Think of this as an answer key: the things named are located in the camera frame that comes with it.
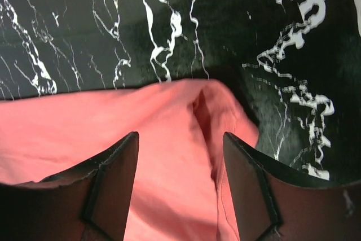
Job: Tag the salmon red t shirt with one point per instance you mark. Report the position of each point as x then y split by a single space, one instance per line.
181 189

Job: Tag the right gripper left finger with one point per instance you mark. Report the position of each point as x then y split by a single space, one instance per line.
89 201

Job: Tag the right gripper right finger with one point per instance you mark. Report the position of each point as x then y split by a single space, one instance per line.
273 201

